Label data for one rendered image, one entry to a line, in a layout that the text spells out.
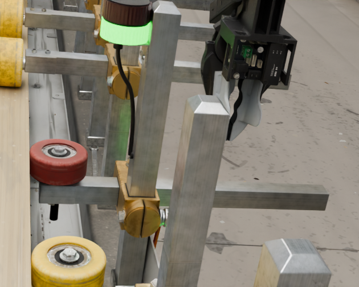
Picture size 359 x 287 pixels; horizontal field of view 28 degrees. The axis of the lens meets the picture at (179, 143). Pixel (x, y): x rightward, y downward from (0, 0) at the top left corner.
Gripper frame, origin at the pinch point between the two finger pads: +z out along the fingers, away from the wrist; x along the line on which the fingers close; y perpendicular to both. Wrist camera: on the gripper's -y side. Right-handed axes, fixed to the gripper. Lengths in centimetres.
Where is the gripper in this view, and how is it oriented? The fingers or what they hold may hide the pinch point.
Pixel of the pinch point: (227, 127)
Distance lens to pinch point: 87.8
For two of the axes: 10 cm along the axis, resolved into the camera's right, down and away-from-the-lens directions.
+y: 1.9, 4.4, -8.8
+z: -1.4, 9.0, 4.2
